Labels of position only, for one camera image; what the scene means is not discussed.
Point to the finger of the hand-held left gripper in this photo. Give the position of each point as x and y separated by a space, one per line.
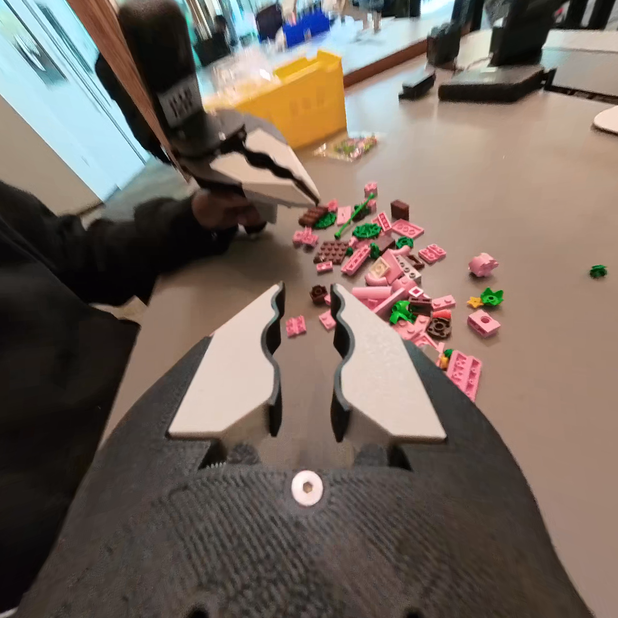
260 178
280 149

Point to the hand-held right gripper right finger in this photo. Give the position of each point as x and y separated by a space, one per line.
386 386

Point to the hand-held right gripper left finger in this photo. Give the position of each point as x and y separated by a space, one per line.
227 386

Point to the brown square plate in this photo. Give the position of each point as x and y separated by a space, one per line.
311 216
333 251

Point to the small clear plastic bag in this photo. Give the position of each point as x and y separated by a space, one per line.
347 147

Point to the pile of pink toy bricks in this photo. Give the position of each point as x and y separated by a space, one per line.
371 292

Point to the person's left hand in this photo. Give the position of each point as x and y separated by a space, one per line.
212 212

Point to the yellow plastic bin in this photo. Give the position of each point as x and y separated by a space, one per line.
309 106

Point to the green web piece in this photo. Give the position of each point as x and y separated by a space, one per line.
326 222
367 231

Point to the crumpled clear plastic bags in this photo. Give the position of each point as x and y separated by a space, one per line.
241 77

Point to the pink smiling face tile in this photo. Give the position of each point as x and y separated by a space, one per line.
344 216

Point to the green vine piece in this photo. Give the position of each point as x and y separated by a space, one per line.
355 215

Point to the brown round brick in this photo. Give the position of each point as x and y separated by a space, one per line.
318 294

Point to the blue plastic bin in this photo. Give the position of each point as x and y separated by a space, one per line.
306 29

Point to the brown arch brick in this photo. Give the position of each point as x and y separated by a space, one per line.
399 210

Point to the small black battery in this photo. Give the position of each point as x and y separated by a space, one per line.
417 86

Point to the pink flower brick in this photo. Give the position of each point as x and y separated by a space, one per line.
483 264

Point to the black charger cube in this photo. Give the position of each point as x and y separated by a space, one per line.
443 46

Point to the flat black box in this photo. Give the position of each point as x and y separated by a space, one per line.
492 84

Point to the small green round brick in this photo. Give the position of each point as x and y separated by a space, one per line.
597 272

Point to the black charging dock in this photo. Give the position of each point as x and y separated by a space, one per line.
521 38

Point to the white book stand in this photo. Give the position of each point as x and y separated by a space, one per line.
608 120

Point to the wooden post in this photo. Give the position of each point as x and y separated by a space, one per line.
101 24

